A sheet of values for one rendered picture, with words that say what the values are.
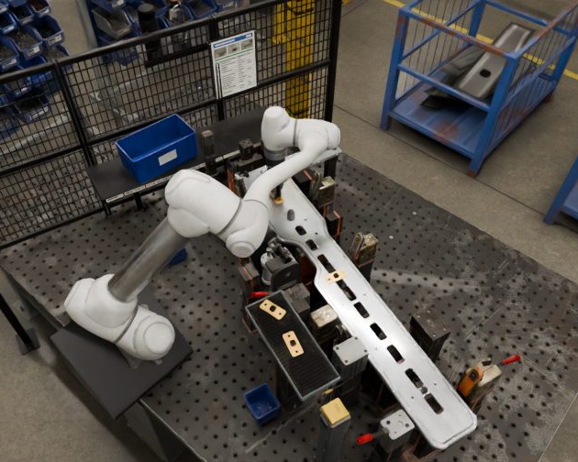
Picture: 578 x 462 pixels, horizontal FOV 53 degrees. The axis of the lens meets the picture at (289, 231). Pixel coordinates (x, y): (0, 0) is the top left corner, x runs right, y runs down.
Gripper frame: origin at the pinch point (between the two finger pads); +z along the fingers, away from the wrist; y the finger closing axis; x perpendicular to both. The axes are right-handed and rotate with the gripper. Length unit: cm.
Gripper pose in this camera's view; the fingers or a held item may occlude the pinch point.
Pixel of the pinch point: (276, 190)
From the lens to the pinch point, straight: 240.7
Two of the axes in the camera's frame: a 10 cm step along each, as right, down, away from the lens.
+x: -5.0, -6.7, 5.5
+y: 8.7, -3.8, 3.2
